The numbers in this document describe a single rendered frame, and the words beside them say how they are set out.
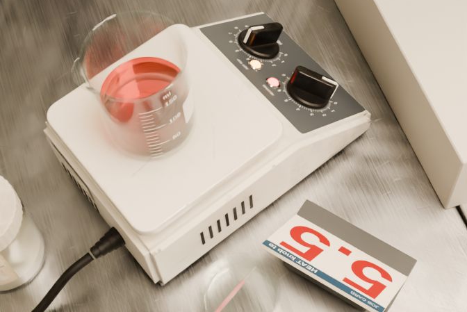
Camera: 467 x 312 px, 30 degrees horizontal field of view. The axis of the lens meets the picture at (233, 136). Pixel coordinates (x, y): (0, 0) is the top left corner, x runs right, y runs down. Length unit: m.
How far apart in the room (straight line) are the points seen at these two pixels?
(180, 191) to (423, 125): 0.18
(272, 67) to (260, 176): 0.10
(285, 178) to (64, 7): 0.26
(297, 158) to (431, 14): 0.14
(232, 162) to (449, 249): 0.18
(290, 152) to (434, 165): 0.11
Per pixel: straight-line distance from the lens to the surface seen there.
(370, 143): 0.67
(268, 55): 0.64
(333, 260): 0.60
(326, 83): 0.62
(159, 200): 0.55
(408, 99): 0.64
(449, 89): 0.61
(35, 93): 0.72
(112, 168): 0.57
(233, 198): 0.57
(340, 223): 0.63
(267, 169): 0.58
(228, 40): 0.64
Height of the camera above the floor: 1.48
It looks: 61 degrees down
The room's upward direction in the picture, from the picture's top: 7 degrees counter-clockwise
